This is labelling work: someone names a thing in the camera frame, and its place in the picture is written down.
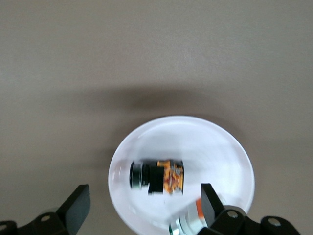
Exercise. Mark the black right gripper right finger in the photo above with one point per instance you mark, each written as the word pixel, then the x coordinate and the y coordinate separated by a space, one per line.
pixel 212 208

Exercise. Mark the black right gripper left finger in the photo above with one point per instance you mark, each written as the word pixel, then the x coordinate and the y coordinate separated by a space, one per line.
pixel 73 208

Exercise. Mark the orange black push-button switch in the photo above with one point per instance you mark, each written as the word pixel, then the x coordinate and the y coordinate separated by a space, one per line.
pixel 156 177

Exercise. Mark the brown table cover mat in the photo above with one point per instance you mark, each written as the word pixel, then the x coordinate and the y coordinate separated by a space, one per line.
pixel 97 61

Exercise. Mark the pink round plate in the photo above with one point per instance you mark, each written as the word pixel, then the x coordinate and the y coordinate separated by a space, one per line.
pixel 195 147

